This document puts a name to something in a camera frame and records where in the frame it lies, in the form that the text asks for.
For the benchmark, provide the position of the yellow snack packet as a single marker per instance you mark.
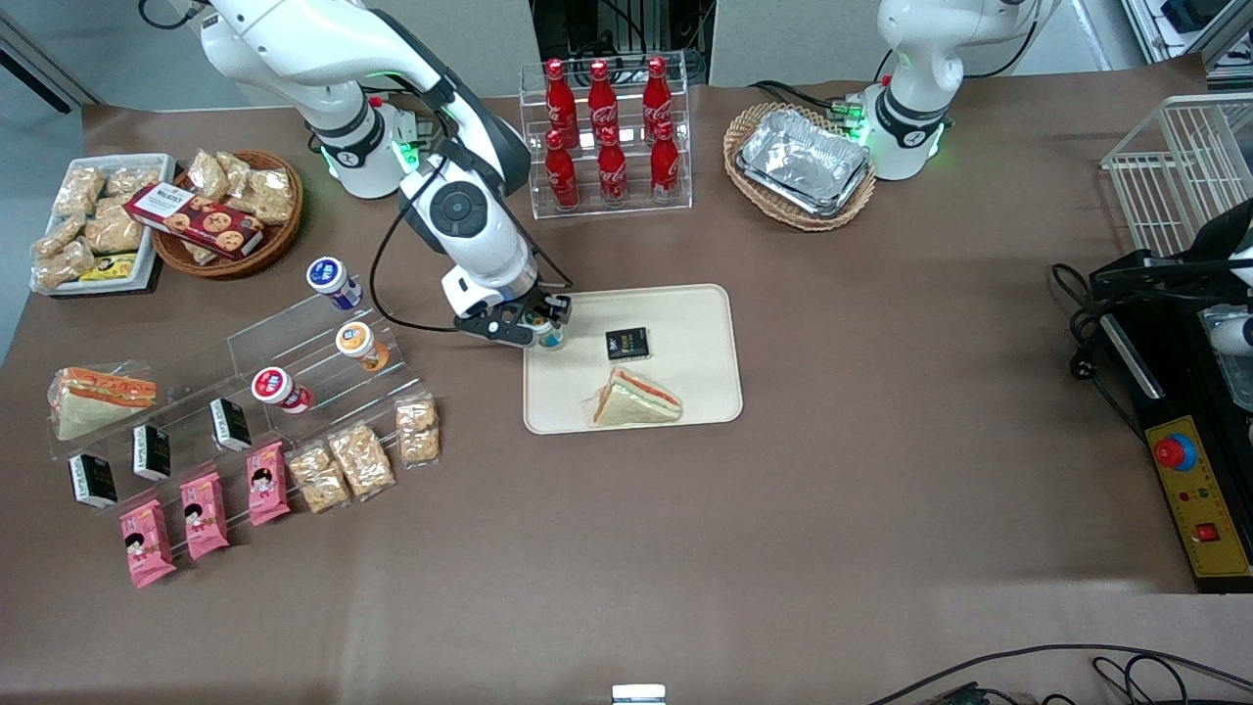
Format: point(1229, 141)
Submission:
point(110, 266)

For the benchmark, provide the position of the wrapped triangle sandwich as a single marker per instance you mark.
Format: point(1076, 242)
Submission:
point(636, 401)
point(98, 401)

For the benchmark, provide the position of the small black snack box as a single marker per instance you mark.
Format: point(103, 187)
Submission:
point(152, 452)
point(626, 344)
point(93, 482)
point(231, 424)

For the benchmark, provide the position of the green lid yogurt cup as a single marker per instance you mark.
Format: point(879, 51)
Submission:
point(551, 338)

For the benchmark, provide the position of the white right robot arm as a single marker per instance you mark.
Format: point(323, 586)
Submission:
point(460, 211)

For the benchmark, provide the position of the black machine with yellow panel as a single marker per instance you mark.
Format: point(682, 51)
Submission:
point(1175, 411)

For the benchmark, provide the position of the aluminium foil tray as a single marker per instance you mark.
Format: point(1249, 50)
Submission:
point(803, 157)

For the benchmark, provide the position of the clear pack of crisp snacks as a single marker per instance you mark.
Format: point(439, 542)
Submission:
point(237, 168)
point(208, 174)
point(201, 253)
point(78, 191)
point(132, 180)
point(361, 460)
point(270, 198)
point(114, 230)
point(418, 429)
point(61, 235)
point(64, 266)
point(318, 478)

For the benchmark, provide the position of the clear plastic container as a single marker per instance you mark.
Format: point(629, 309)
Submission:
point(1233, 377)

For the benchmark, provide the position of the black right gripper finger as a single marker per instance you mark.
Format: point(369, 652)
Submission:
point(527, 333)
point(560, 305)

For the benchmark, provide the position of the beige plastic tray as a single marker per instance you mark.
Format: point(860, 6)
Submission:
point(685, 333)

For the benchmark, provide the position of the clear acrylic stepped display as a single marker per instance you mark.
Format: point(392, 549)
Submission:
point(294, 343)

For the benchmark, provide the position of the red cookie box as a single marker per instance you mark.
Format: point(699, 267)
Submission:
point(196, 221)

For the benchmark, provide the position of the white rectangular bin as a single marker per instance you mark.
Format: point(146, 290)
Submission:
point(157, 166)

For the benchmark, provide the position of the black equipment cabinet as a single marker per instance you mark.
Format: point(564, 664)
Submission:
point(568, 20)

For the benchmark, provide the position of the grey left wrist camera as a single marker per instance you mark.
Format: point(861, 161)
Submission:
point(1235, 335)

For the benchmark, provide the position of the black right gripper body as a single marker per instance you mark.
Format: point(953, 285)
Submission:
point(541, 300)

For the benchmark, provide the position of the red cola bottle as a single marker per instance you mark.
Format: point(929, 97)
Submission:
point(656, 93)
point(601, 98)
point(558, 98)
point(562, 176)
point(613, 171)
point(665, 166)

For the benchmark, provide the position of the aluminium frame shelf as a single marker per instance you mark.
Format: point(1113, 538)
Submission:
point(1194, 24)

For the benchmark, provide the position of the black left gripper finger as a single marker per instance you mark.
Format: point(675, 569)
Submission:
point(1121, 282)
point(1180, 266)

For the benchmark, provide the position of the round brown wicker basket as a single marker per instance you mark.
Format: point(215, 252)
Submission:
point(279, 240)

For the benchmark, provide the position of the light oval wicker basket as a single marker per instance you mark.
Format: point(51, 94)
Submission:
point(749, 201)

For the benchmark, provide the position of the clear acrylic bottle rack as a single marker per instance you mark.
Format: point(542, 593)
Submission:
point(536, 201)

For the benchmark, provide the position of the pink snack packet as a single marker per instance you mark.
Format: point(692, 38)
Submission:
point(205, 516)
point(147, 544)
point(266, 485)

